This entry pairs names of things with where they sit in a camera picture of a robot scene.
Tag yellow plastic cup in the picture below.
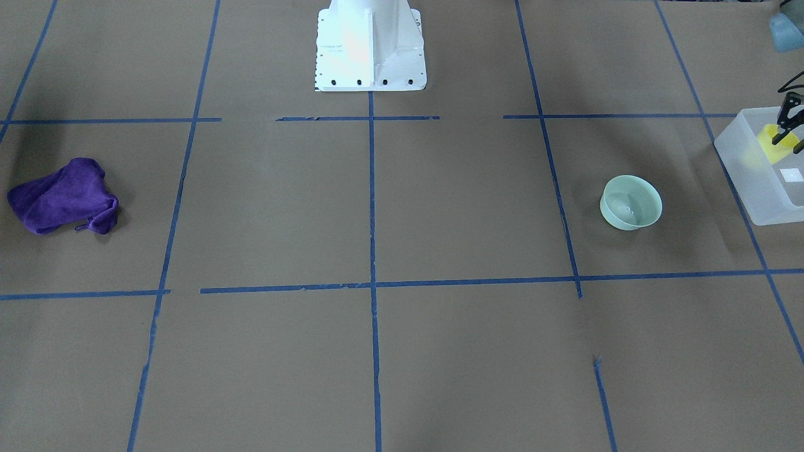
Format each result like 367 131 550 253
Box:
756 124 800 165

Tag purple cloth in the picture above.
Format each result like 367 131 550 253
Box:
8 158 119 235

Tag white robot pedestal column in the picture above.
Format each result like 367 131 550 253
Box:
314 1 428 92

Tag translucent white storage box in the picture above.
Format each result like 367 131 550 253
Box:
714 107 803 225

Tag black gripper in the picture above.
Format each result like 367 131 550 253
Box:
771 92 804 154

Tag pale green bowl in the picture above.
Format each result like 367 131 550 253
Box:
599 175 663 231

